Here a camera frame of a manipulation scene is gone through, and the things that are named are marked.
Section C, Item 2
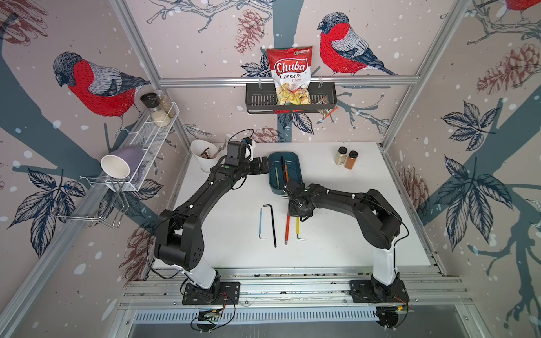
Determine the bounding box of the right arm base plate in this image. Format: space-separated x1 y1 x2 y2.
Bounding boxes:
349 278 410 304

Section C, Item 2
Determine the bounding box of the short black hex key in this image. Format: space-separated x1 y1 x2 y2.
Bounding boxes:
263 204 278 248

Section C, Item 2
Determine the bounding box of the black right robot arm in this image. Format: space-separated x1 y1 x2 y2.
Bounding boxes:
283 181 403 295

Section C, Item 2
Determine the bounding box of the red handled brush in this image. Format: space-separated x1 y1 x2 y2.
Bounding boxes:
316 106 338 124

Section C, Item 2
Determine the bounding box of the black lid spice jar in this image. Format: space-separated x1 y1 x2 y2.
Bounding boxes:
140 92 162 113

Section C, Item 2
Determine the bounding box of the orange hex key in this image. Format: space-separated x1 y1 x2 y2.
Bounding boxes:
282 161 289 184

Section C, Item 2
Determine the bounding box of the Chuba cassava chips bag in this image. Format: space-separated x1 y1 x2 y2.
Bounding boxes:
266 46 313 106

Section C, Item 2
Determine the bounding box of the yellow hex key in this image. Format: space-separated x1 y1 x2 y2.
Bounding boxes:
296 218 306 242

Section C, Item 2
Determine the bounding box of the light blue hex key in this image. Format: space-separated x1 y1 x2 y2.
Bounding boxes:
258 207 266 239

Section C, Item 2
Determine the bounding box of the white wire wall shelf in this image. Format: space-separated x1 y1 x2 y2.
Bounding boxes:
110 103 180 192

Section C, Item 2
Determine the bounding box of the white utensil cup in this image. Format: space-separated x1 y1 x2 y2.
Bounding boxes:
190 139 219 173

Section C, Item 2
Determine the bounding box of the green hex key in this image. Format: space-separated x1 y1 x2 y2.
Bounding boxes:
274 166 280 189

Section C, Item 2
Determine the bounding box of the metal wire cup rack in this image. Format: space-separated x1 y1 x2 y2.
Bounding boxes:
49 175 130 229

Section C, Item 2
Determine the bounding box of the teal plastic storage box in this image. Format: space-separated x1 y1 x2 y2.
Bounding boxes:
268 152 303 195

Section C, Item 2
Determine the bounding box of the long black hex key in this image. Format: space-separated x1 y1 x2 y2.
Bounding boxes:
280 156 287 187

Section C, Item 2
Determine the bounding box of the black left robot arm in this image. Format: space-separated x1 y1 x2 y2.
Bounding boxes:
154 156 271 290

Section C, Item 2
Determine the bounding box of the pale spice bottle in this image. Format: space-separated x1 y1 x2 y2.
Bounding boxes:
335 146 347 166

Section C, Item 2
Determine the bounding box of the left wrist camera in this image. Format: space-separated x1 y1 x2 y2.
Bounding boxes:
224 137 254 166

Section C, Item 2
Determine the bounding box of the orange spice bottle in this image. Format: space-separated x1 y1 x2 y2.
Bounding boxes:
345 151 359 170

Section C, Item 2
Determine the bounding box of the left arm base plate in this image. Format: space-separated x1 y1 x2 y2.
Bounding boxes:
182 282 241 306

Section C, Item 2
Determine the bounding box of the red hex key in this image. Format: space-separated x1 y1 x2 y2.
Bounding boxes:
285 212 291 245

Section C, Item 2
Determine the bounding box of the black wire wall basket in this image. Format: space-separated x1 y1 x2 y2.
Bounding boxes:
245 83 337 114

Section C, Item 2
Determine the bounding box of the purple white cup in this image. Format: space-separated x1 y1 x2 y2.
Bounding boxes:
100 146 145 179

